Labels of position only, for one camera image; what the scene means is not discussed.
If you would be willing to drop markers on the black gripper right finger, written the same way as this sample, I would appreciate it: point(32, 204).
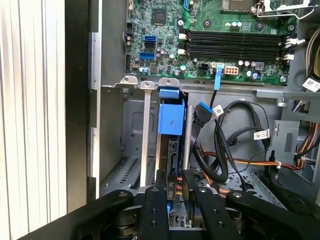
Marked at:
point(207, 215)

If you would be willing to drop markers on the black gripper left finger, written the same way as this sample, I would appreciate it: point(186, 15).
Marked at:
point(155, 215)

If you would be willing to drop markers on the hard disk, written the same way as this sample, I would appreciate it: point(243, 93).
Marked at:
point(171, 120)

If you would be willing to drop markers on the grey metal drive cage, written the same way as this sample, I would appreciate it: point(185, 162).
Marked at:
point(287, 140)

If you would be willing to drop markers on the black open PC case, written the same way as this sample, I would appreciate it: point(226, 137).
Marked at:
point(80, 100)

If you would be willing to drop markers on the black RAM slot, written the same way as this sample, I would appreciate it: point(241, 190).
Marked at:
point(237, 48)
point(237, 34)
point(237, 55)
point(237, 40)

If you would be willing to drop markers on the green motherboard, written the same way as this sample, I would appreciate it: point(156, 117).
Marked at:
point(170, 25)

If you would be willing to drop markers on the metal locking lever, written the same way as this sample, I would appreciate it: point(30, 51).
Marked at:
point(277, 15)

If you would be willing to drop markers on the CPU socket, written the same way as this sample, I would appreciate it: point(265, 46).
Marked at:
point(236, 5)

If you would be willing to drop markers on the metal socket cover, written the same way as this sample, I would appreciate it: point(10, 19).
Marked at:
point(287, 10)

